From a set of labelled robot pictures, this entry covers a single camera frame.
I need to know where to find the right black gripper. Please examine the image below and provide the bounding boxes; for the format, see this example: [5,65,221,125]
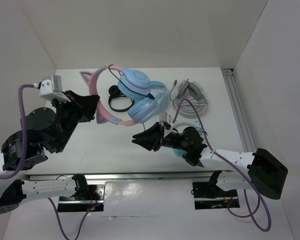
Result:
[131,121,188,152]

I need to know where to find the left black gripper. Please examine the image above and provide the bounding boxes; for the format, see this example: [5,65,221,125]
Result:
[50,89,99,153]

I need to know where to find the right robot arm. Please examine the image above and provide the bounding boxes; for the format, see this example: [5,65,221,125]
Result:
[132,122,288,200]

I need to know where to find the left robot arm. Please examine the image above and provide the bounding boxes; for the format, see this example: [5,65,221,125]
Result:
[0,90,100,214]

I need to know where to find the small black headphones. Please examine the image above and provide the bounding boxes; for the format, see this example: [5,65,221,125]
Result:
[108,85,135,113]

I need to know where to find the teal cat-ear headphones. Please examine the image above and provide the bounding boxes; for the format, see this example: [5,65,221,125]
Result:
[172,121,207,158]

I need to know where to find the light blue headphones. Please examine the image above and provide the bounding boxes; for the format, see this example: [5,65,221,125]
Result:
[150,81,169,115]

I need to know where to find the white grey gaming headset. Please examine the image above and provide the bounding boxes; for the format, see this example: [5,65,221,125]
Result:
[169,79,209,114]

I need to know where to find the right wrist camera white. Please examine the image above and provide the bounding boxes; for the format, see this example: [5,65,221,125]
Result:
[159,111,178,133]

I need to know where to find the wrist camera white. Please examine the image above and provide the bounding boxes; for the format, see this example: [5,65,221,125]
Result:
[33,74,70,103]
[159,111,178,133]

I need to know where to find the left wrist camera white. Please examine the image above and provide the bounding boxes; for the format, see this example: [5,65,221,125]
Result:
[33,74,70,103]

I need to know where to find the aluminium rail front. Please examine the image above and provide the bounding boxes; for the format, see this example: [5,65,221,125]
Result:
[27,170,235,181]

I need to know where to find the aluminium rail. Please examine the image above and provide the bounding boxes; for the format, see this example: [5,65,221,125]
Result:
[221,68,256,152]
[27,170,235,181]

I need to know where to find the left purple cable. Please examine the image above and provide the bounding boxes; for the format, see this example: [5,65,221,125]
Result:
[0,83,101,240]

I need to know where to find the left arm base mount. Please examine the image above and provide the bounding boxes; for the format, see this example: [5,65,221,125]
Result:
[57,179,106,213]

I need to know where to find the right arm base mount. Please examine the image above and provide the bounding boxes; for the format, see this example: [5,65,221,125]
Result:
[190,182,240,210]

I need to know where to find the aluminium rail right side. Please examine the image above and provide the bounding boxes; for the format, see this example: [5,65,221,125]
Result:
[221,68,256,152]

